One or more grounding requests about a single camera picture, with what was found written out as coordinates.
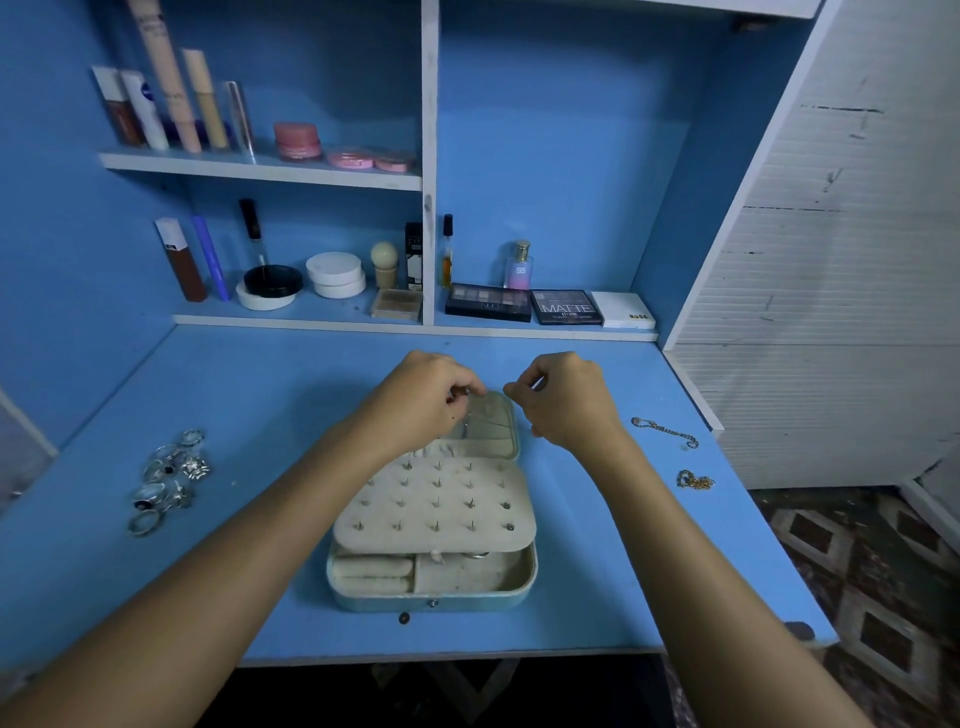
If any white tube blue label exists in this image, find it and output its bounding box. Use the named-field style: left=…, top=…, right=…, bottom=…
left=118, top=69, right=171, bottom=153

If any person's dark clothing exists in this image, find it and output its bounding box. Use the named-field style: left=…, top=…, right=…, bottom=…
left=202, top=655, right=677, bottom=728

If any tall beige cosmetic tube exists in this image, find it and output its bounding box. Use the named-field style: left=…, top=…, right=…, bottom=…
left=126, top=0, right=203, bottom=155

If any silver link chain bracelet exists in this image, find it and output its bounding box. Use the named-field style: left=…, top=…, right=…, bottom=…
left=630, top=415, right=702, bottom=450

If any white bowl black inside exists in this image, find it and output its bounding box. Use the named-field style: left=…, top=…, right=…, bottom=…
left=235, top=264, right=305, bottom=312

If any white shelf unit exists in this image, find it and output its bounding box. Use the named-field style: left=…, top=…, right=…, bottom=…
left=99, top=0, right=824, bottom=344

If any person's left hand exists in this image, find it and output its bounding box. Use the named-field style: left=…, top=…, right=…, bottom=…
left=349, top=351, right=491, bottom=461

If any dark eyeshadow palette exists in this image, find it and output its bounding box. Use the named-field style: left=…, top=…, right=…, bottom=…
left=445, top=283, right=534, bottom=323

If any white framed marbled panel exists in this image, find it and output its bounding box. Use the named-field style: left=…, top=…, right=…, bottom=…
left=0, top=390, right=59, bottom=512

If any black makeup brush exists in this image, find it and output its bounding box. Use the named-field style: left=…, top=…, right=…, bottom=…
left=240, top=199, right=269, bottom=269

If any person's right forearm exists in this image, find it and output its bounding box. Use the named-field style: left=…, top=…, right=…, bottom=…
left=577, top=438, right=875, bottom=728

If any white slatted cabinet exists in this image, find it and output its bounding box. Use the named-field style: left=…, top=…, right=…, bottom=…
left=663, top=0, right=960, bottom=489

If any white round cream jar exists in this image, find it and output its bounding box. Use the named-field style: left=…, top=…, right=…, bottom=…
left=306, top=250, right=368, bottom=300

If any beige makeup sponge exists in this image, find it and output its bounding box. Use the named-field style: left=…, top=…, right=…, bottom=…
left=370, top=240, right=401, bottom=291

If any brown lipstick tube white cap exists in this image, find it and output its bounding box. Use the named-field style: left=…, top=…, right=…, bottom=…
left=154, top=217, right=209, bottom=303

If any pink round jar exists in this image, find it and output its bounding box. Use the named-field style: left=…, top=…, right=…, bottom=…
left=273, top=121, right=324, bottom=162

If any blue cosmetic tube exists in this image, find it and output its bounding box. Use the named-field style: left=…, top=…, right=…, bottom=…
left=190, top=214, right=231, bottom=302

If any person's left forearm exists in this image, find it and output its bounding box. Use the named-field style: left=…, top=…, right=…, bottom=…
left=0, top=420, right=395, bottom=728

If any small pink perfume bottle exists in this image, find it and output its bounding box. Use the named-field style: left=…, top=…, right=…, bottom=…
left=504, top=240, right=534, bottom=291

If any short beige cosmetic tube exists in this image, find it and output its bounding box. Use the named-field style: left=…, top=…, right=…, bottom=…
left=181, top=48, right=231, bottom=152

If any white flat box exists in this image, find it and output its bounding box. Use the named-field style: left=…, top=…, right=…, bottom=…
left=591, top=291, right=659, bottom=332

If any person's right hand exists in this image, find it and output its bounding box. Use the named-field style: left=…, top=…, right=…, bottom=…
left=502, top=352, right=630, bottom=465

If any cream jewellery box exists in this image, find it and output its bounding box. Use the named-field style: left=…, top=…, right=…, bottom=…
left=325, top=387, right=540, bottom=612

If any square brown powder compact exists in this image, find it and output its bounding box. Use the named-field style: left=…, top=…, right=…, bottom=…
left=370, top=288, right=425, bottom=323

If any black lettered eyeshadow palette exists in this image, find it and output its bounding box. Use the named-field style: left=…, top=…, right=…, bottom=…
left=529, top=289, right=605, bottom=327

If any pile of silver rings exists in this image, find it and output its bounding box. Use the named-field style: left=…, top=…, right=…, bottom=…
left=127, top=427, right=213, bottom=537

